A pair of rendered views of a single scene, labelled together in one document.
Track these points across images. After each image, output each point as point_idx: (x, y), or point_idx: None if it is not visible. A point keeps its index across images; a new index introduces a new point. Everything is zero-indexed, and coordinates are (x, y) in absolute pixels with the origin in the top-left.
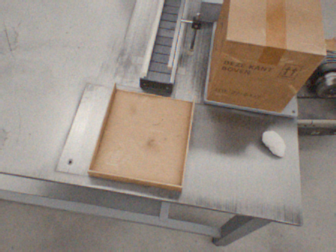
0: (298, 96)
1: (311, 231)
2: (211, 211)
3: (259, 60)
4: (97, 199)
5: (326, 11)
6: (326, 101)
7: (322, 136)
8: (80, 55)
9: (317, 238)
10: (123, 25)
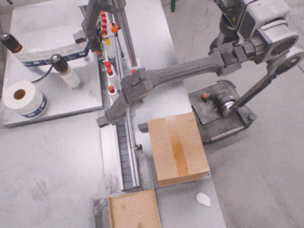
0: (214, 120)
1: (247, 195)
2: None
3: (178, 178)
4: None
5: None
6: (230, 116)
7: None
8: (83, 182)
9: (251, 197)
10: (99, 151)
